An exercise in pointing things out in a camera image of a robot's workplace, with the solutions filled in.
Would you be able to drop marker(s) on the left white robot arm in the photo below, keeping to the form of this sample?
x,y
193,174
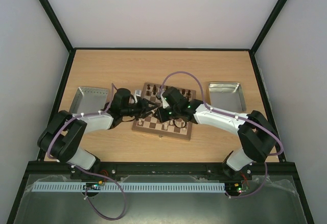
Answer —
x,y
61,139

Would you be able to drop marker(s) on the black cage frame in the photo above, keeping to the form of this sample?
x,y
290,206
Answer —
x,y
40,166

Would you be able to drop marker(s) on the slotted white cable duct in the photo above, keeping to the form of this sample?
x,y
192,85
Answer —
x,y
130,187

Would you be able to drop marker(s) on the right metal tray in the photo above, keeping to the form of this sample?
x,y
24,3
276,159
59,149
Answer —
x,y
227,96

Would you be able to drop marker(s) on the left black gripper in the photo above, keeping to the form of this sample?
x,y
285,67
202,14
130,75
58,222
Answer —
x,y
143,106

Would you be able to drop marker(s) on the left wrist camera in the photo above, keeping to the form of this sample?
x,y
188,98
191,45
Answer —
x,y
137,94

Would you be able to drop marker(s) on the left metal tray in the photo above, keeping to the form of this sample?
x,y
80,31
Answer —
x,y
88,100

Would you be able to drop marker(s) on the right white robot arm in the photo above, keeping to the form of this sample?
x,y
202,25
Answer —
x,y
256,135

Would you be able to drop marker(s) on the wooden chess board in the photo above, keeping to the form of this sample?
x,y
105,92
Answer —
x,y
152,125

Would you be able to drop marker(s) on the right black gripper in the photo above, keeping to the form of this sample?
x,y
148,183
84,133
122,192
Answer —
x,y
160,114

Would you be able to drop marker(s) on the metal tray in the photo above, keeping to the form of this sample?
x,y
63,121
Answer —
x,y
227,96
88,100

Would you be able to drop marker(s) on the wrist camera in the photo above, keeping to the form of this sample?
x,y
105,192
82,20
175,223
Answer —
x,y
137,94
163,100

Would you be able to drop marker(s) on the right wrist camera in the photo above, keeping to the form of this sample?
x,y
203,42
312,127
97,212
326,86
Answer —
x,y
163,100

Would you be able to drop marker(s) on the black mounting rail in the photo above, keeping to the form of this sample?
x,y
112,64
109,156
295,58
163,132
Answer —
x,y
211,171

